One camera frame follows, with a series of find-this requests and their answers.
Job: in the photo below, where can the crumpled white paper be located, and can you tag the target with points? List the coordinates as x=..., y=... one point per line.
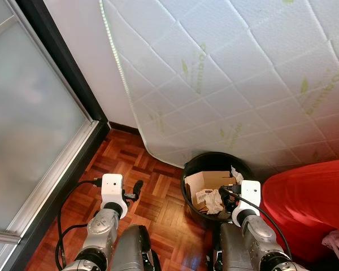
x=236, y=174

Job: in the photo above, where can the black round waste bin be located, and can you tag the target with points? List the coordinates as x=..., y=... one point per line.
x=214, y=158

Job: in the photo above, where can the frosted glass sliding door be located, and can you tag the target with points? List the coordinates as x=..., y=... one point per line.
x=28, y=113

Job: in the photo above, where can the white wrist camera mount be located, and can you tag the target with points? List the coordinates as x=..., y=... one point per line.
x=250, y=193
x=113, y=189

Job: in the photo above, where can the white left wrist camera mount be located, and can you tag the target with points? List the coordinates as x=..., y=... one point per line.
x=113, y=189

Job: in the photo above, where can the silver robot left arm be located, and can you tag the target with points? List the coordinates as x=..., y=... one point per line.
x=99, y=231

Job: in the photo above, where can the brown cardboard box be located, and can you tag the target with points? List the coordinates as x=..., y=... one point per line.
x=206, y=180

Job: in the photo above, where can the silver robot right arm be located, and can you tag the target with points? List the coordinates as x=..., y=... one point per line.
x=260, y=237

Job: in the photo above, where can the white quilted mattress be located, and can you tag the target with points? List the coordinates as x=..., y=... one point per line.
x=226, y=73

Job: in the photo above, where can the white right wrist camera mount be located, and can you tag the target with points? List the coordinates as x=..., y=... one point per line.
x=250, y=193

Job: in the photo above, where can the grey robot right leg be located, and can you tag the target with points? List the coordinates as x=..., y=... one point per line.
x=231, y=248

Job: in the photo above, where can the red folded cushion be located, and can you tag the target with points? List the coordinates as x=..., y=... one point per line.
x=311, y=197

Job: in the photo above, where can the white tissue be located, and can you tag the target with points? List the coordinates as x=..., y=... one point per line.
x=214, y=203

